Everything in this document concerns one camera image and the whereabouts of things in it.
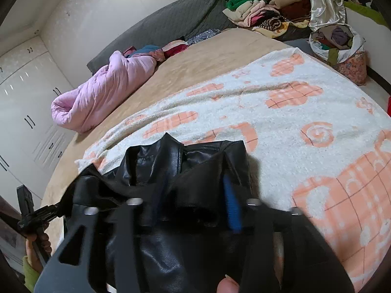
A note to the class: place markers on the person's right hand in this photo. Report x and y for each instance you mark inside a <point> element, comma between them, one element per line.
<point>227,285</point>

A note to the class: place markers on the white orange patterned blanket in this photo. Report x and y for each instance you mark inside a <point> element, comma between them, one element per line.
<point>275,113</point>

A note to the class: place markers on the grey quilted headboard cushion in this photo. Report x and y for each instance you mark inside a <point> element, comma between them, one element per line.
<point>171,21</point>

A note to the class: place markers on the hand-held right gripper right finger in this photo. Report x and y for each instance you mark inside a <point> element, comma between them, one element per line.
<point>47,212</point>

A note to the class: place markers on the white wardrobe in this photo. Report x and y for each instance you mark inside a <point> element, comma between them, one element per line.
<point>27,97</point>

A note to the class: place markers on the green cloth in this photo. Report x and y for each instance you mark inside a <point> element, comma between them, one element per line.
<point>366,12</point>

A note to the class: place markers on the black leather jacket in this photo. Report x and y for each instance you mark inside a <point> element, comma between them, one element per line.
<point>171,250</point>

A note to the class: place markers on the person's left hand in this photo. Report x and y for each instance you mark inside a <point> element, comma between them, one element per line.
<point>42,244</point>

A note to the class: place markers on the floral bag of clothes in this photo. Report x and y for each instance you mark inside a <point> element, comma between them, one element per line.
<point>339,45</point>

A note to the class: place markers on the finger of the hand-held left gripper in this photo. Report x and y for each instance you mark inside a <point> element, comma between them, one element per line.
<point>160,195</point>
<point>233,210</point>

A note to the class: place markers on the blue patterned cloth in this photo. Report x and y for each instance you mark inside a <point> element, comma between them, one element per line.
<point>203,36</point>

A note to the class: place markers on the pile of folded clothes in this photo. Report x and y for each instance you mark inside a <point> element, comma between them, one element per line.
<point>265,6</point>

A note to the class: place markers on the cream satin cloth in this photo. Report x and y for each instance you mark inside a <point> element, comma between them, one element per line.
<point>323,0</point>

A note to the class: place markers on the blue and red clothes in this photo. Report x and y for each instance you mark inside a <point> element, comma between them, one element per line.
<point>152,50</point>

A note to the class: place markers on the person's left forearm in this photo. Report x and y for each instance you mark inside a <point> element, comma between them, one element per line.
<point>30,274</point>

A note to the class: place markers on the pink quilt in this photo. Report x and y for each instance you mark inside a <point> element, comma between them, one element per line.
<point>100,91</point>

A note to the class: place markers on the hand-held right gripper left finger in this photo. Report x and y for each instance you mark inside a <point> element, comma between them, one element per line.
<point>23,201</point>

